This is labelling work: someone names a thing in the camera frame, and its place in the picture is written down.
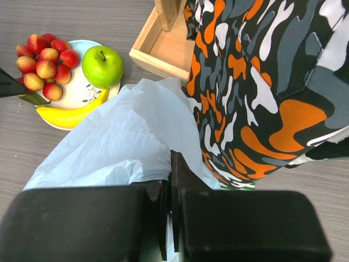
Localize orange camouflage pants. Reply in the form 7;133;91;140
183;1;348;184

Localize green apple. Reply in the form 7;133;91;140
82;45;124;89

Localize red lychee bunch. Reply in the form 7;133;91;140
15;33;81;106

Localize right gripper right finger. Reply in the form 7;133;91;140
171;151;332;261

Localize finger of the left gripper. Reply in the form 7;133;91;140
0;68;29;98

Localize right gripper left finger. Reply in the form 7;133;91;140
1;180;168;261

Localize green striped folded cloth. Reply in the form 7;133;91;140
219;182;256;190

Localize round fruit plate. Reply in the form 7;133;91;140
42;40;121;130

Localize light blue plastic bag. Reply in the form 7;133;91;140
25;78;219;190

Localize yellow banana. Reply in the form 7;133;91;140
36;90;109;129

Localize wooden clothes rack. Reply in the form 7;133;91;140
129;1;195;87

